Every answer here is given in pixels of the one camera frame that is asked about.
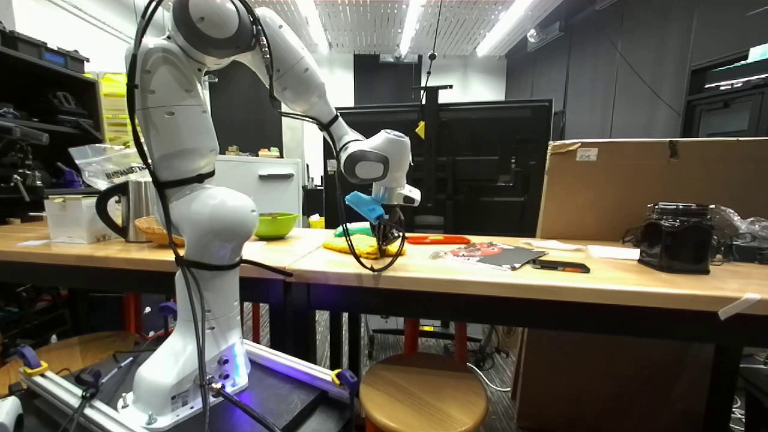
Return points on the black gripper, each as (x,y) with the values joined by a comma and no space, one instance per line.
(389,225)

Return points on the yellow cloth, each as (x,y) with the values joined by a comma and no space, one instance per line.
(363,246)

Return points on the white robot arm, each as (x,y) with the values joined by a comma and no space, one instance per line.
(176,134)

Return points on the green cloth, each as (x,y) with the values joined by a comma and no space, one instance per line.
(353,229)

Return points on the red flat tool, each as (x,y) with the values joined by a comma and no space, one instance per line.
(435,239)

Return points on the large black monitor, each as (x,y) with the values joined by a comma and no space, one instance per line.
(478,163)

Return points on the green bowl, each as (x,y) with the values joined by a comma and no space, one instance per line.
(274,225)

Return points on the white cabinet box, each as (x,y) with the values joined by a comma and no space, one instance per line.
(250,188)

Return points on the grey flat card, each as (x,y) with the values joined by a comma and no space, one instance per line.
(513,257)

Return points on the black phone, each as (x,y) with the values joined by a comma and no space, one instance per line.
(570,267)

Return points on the round wooden stool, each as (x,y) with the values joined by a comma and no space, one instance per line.
(420,393)

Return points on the brown cardboard box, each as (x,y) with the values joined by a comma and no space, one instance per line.
(605,188)

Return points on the clear plastic container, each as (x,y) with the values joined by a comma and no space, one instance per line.
(74,219)

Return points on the wooden stool at left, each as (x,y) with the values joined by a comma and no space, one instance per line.
(70,354)

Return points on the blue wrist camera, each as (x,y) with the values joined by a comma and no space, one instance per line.
(368,207)

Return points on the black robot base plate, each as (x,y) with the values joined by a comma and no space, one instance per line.
(276,398)

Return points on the black camera device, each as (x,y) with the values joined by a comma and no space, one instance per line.
(678,239)

